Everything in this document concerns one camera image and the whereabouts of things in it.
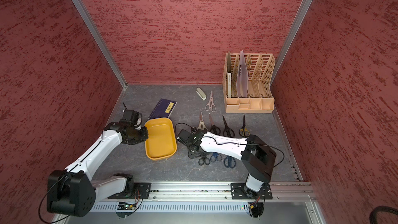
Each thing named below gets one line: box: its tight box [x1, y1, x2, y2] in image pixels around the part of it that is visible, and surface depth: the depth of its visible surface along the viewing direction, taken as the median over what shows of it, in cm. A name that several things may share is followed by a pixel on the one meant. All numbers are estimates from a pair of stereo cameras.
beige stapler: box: [195, 87, 207, 101], surface depth 115 cm
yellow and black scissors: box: [238, 114, 251, 138], surface depth 97 cm
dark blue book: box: [147, 98, 178, 120], surface depth 108 cm
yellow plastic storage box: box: [144, 117, 178, 161], surface depth 94 cm
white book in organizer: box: [226, 50, 232, 98], surface depth 94 cm
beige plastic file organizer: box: [222, 53, 276, 114], surface depth 106 cm
